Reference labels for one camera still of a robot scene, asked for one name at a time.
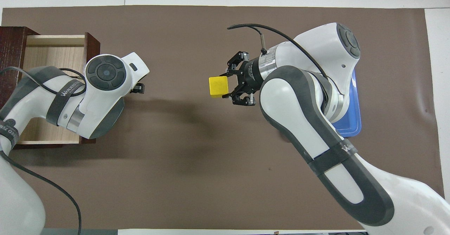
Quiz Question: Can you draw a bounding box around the blue plastic tray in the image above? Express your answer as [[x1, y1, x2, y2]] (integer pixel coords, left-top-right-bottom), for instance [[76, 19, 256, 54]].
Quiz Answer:
[[332, 69, 362, 138]]

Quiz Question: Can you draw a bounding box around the wooden drawer with dark front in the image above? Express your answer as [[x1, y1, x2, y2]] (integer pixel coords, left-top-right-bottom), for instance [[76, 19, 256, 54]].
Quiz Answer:
[[15, 32, 101, 148]]

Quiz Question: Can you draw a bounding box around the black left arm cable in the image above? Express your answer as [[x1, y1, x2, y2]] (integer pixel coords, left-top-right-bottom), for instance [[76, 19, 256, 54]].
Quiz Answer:
[[0, 66, 87, 235]]

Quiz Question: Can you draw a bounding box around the yellow cube block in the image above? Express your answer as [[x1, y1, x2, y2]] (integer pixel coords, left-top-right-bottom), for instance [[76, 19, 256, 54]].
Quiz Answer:
[[209, 76, 229, 96]]

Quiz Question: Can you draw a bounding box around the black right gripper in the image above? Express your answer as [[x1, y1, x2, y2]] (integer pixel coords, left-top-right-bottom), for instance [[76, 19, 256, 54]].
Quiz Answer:
[[222, 51, 263, 107]]

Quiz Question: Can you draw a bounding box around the brown paper table mat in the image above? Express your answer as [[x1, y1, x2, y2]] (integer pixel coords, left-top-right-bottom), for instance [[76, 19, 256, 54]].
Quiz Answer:
[[1, 5, 449, 230]]

